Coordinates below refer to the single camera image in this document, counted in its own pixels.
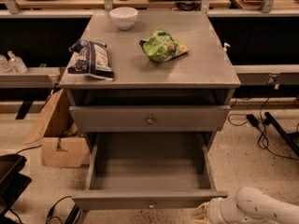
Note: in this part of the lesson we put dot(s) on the yellow foam padded gripper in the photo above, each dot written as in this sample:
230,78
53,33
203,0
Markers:
214,209

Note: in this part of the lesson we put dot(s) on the grey drawer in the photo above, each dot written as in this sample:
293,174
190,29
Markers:
142,118
148,170

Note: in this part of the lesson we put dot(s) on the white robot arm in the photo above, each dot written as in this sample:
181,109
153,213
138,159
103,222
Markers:
248,206

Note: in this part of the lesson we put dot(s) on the grey top drawer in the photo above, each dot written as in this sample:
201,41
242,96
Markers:
142,118

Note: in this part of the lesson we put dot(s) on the grey drawer cabinet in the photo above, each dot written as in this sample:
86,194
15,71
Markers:
203,76

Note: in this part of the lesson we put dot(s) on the black power adapter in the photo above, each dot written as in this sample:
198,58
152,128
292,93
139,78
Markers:
252,120

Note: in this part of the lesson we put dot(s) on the black metal stand leg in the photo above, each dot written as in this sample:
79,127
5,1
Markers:
292,139

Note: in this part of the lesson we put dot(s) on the cardboard box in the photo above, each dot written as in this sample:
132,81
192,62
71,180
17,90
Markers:
58,134

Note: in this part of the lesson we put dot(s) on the green chip bag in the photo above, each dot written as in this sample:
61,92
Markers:
162,47

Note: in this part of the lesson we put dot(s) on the small white pump bottle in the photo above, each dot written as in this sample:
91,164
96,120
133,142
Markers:
226,46

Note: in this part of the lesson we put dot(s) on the black plastic bin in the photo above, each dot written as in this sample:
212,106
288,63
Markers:
12,182

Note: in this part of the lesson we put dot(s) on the dark blue snack bag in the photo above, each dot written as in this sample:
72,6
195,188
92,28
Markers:
92,60

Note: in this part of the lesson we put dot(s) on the white ceramic bowl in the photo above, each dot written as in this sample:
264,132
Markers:
124,17

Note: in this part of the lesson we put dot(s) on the clear sanitizer bottle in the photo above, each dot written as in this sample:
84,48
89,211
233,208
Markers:
16,63

